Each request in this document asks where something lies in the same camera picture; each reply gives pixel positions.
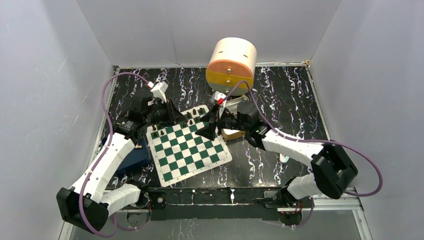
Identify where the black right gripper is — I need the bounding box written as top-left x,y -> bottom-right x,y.
194,105 -> 249,142

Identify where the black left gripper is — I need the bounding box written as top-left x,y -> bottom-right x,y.
144,98 -> 187,127

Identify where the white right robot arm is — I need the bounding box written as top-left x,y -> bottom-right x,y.
195,101 -> 358,207

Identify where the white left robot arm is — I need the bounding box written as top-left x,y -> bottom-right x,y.
56,97 -> 187,238

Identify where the green white chess board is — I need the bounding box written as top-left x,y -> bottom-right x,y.
146,105 -> 233,187

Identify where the blue tin tray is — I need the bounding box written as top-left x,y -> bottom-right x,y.
115,135 -> 152,176

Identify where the small white blue tag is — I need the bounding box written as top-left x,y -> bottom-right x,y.
279,154 -> 290,164

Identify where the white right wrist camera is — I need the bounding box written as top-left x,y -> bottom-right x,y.
210,91 -> 227,108

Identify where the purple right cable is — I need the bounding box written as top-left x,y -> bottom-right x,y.
220,80 -> 384,228

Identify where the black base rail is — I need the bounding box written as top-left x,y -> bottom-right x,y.
125,187 -> 316,223

